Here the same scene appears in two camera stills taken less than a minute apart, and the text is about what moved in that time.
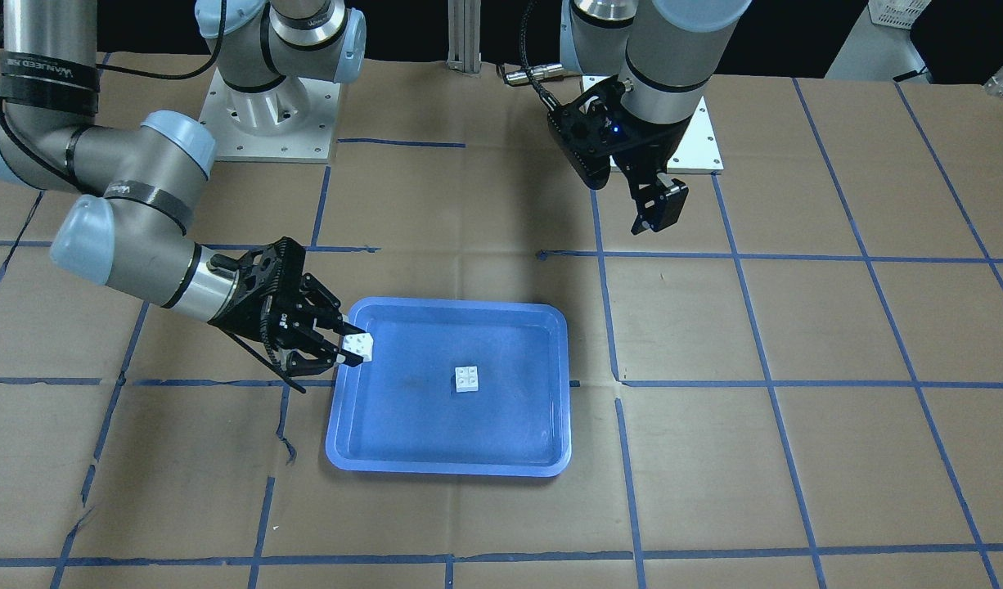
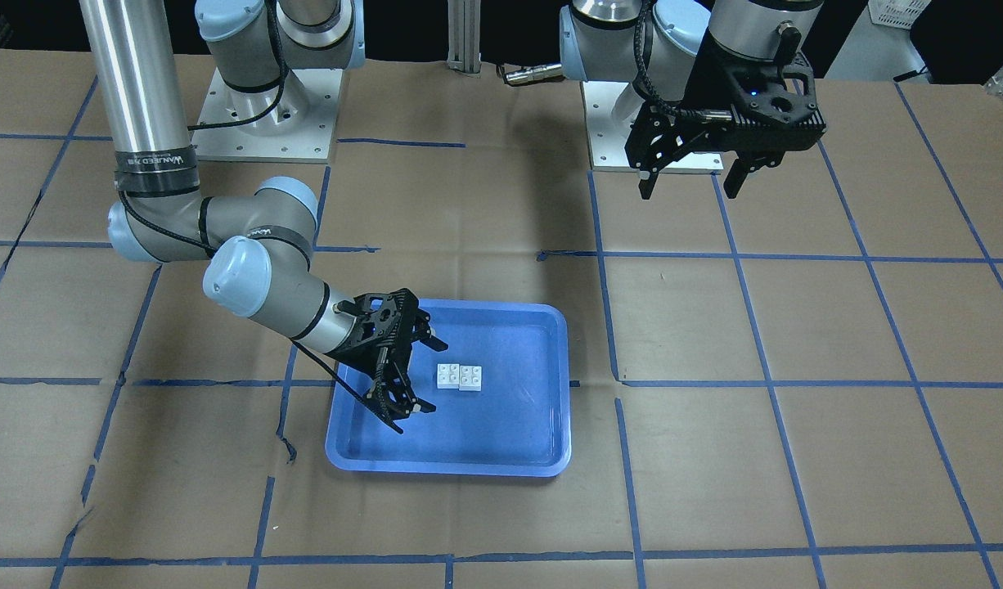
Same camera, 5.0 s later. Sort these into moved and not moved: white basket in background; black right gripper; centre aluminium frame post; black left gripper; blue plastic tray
Moved: black left gripper; black right gripper
Not moved: centre aluminium frame post; blue plastic tray; white basket in background
